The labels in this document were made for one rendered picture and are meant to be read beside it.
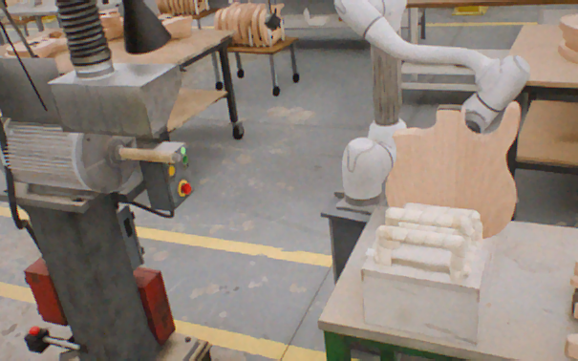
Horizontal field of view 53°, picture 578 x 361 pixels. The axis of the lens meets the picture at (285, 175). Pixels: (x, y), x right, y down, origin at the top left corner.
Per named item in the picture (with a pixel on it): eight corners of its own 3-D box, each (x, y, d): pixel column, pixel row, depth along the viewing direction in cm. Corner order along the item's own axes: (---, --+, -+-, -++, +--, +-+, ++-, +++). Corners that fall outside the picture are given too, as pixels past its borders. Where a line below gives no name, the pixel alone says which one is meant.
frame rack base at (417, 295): (363, 325, 145) (359, 269, 137) (378, 287, 157) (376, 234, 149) (478, 348, 134) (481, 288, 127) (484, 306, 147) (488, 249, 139)
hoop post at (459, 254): (448, 281, 130) (449, 245, 126) (451, 272, 133) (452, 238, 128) (463, 283, 129) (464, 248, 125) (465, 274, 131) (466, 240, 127)
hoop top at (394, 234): (374, 241, 133) (374, 230, 132) (377, 233, 136) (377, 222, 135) (464, 254, 125) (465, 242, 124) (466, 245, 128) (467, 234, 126)
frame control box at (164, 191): (114, 225, 216) (96, 163, 204) (147, 197, 233) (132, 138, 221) (170, 234, 206) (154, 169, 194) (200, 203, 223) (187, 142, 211)
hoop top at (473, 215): (400, 215, 156) (400, 206, 155) (403, 209, 159) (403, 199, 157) (479, 225, 148) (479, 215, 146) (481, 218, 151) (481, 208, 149)
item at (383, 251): (375, 268, 137) (374, 235, 133) (379, 261, 139) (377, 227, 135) (389, 270, 136) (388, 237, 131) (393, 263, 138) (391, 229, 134)
